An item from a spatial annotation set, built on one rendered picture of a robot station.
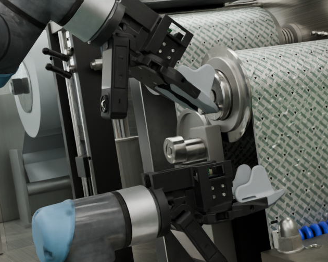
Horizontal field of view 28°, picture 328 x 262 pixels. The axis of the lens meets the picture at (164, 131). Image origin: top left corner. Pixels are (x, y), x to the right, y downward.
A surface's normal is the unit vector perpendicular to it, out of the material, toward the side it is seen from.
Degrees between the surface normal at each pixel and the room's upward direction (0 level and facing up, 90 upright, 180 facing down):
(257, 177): 90
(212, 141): 90
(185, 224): 89
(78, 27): 133
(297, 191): 90
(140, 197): 44
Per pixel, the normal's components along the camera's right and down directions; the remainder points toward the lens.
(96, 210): 0.27, -0.56
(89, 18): 0.16, 0.40
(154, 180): 0.43, -0.02
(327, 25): -0.89, 0.16
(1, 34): 0.99, -0.05
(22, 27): 0.40, 0.39
